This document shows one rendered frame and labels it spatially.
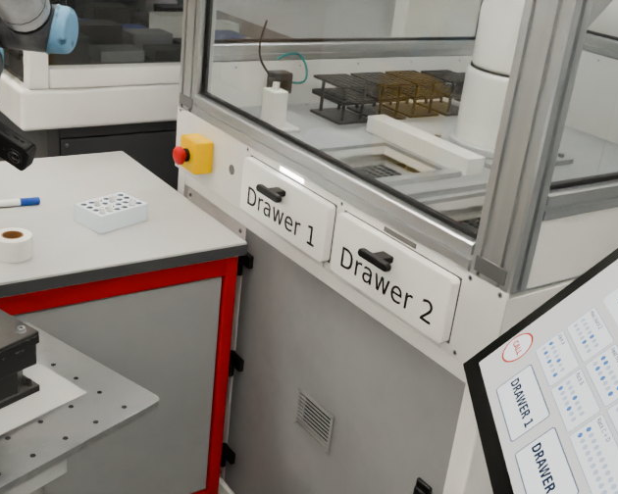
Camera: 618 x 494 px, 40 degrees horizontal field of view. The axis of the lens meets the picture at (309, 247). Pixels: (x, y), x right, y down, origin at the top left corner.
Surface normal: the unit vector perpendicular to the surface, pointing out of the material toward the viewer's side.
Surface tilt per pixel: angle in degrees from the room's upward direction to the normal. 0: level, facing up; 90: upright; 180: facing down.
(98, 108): 90
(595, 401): 50
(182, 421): 90
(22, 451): 0
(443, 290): 90
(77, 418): 0
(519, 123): 90
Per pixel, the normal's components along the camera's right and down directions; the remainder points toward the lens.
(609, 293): -0.69, -0.68
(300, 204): -0.81, 0.15
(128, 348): 0.57, 0.38
